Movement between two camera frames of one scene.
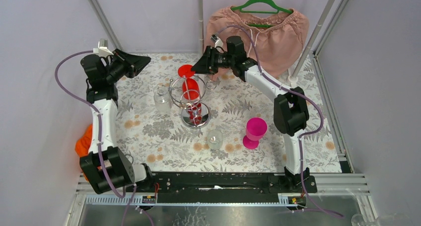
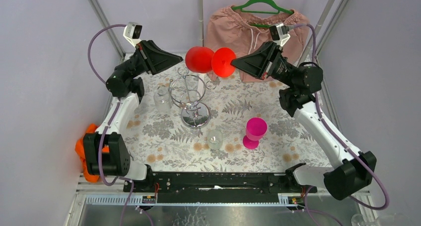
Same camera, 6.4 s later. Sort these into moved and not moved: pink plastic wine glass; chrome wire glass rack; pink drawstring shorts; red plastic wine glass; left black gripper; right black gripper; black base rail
Moved: right black gripper; left black gripper; red plastic wine glass
Not moved: pink drawstring shorts; black base rail; chrome wire glass rack; pink plastic wine glass
